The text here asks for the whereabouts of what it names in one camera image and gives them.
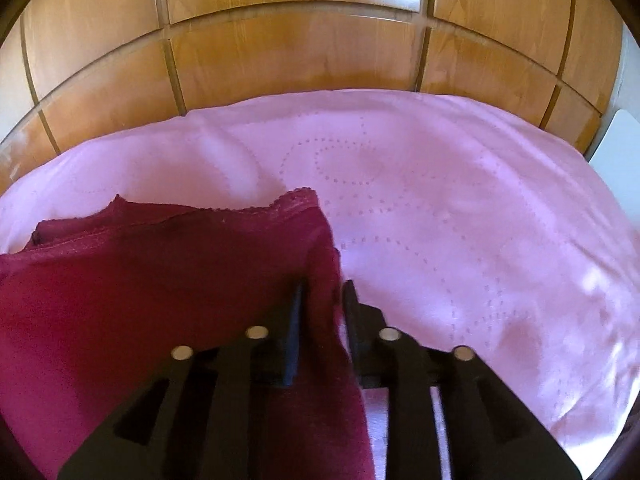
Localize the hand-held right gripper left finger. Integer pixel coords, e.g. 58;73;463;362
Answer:
57;280;307;480

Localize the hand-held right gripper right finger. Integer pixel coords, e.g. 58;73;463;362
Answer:
343;280;584;480

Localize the maroon printed shirt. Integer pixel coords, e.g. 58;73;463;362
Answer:
0;187;377;480

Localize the pink bedsheet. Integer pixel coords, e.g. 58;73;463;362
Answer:
0;89;640;467

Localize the wooden panelled headboard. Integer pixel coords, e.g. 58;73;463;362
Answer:
0;0;627;197

